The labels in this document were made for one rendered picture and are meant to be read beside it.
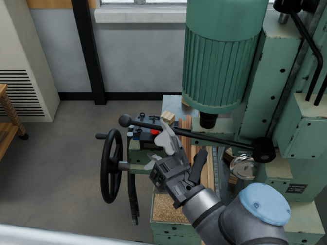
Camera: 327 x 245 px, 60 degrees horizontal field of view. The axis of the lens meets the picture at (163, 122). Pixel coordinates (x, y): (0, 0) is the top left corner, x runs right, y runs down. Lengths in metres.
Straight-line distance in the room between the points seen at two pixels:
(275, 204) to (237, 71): 0.32
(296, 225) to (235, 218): 0.55
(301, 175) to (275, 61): 0.43
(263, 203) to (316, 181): 0.51
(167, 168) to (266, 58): 0.35
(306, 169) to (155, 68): 1.69
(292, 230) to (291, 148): 0.41
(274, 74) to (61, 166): 1.80
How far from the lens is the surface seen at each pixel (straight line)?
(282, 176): 0.84
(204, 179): 0.94
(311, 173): 1.01
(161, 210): 0.90
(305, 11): 0.72
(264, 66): 0.72
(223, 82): 0.71
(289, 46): 0.70
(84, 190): 2.08
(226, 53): 0.66
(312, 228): 1.13
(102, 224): 1.93
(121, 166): 1.12
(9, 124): 2.44
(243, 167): 0.89
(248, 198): 0.55
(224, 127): 0.92
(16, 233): 0.45
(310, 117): 0.68
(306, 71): 0.71
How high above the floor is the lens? 1.72
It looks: 46 degrees down
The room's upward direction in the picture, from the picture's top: straight up
